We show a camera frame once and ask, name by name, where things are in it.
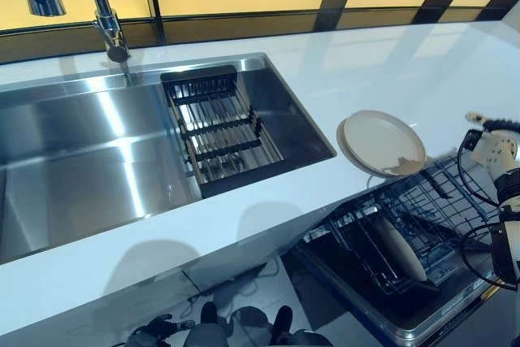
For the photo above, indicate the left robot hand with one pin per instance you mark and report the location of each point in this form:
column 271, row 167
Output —
column 156, row 330

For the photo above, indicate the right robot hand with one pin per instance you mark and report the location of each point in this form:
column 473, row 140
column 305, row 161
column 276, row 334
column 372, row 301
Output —
column 501, row 125

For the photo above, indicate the white round ceramic plate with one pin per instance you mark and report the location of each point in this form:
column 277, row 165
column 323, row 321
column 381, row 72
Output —
column 378, row 140
column 402, row 249

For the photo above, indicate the white glossy cabinet front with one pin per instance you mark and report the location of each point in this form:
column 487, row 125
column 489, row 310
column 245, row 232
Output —
column 243, row 249

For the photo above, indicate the stainless steel kitchen sink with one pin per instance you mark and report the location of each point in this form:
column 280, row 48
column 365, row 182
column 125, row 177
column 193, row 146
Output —
column 81, row 168

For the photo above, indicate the black dish drying rack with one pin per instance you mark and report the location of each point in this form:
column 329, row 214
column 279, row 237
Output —
column 219, row 131

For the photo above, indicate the chrome gooseneck kitchen faucet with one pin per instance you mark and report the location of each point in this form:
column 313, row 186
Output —
column 107, row 26

